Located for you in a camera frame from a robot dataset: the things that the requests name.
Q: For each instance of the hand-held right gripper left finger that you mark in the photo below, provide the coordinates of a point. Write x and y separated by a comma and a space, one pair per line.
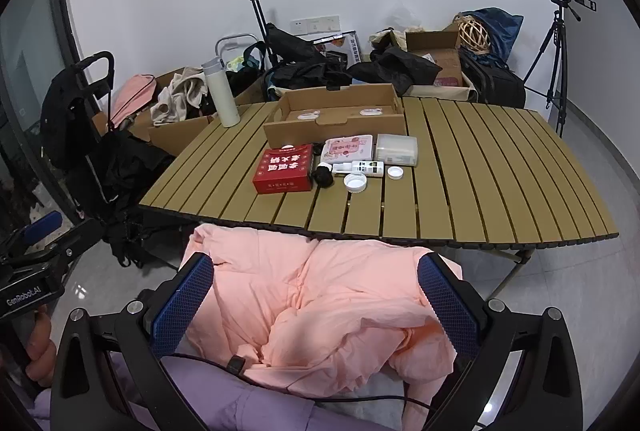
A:
182, 306

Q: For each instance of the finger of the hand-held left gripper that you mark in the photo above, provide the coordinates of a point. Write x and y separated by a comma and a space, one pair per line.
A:
42, 225
75, 236

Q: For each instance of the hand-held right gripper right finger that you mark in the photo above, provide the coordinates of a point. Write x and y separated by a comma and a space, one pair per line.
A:
447, 306

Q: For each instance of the small white lid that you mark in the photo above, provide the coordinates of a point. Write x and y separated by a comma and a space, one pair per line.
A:
395, 173

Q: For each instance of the large white lid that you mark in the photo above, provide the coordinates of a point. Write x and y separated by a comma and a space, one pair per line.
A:
355, 183

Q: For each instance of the clear plastic box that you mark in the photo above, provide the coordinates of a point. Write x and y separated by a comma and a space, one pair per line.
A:
396, 150

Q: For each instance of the red box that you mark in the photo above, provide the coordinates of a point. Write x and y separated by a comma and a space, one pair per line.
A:
282, 171

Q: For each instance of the black hair scrunchie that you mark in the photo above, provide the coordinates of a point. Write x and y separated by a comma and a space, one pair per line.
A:
323, 176

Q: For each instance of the pink patterned packet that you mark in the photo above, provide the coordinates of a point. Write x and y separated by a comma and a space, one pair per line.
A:
347, 148

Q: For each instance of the person's left hand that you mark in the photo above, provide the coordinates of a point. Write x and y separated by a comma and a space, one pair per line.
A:
42, 346

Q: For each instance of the lavender garment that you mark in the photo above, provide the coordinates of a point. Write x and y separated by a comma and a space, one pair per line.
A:
225, 411

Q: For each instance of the black stroller cart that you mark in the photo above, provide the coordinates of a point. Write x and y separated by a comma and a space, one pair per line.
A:
75, 111

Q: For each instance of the pink jacket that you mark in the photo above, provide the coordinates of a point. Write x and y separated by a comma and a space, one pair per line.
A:
325, 301

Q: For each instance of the slatted folding table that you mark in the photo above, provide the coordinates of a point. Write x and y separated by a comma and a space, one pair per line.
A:
475, 171

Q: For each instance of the large cardboard box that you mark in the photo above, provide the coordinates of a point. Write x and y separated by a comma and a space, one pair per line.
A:
170, 133

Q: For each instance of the pink bag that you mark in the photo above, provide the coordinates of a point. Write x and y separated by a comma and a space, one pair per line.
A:
131, 98

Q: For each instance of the beige clothes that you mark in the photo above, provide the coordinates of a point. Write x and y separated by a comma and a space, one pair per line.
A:
180, 98

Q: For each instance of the white thermos bottle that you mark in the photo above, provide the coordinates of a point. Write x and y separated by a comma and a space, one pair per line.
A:
220, 96

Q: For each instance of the black suitcase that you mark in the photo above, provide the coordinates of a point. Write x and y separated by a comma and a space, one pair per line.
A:
495, 83

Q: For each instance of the black plastic bag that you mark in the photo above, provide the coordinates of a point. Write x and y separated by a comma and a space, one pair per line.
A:
395, 68

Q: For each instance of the open cardboard box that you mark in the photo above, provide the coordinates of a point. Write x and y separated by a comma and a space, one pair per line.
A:
440, 61

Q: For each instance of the pile of black clothes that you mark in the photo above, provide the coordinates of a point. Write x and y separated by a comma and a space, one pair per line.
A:
310, 71

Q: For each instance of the black tripod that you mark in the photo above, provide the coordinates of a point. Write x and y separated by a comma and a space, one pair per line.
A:
555, 61

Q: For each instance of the bamboo basket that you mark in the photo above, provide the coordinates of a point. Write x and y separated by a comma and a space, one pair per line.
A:
472, 36

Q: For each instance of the dark blue bag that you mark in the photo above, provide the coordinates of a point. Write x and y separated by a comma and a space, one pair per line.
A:
502, 28

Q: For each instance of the black and white printed box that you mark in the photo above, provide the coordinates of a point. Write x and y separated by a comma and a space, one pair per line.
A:
337, 42

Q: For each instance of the white plastic bag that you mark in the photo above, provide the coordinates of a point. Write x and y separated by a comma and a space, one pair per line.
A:
400, 23

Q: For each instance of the black folded trolley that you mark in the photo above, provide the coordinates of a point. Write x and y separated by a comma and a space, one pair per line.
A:
260, 16

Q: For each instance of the white metal frame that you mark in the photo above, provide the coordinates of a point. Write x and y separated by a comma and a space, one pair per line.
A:
227, 40

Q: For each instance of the white wall socket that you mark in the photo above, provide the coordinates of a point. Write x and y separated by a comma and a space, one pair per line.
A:
331, 23
298, 25
314, 24

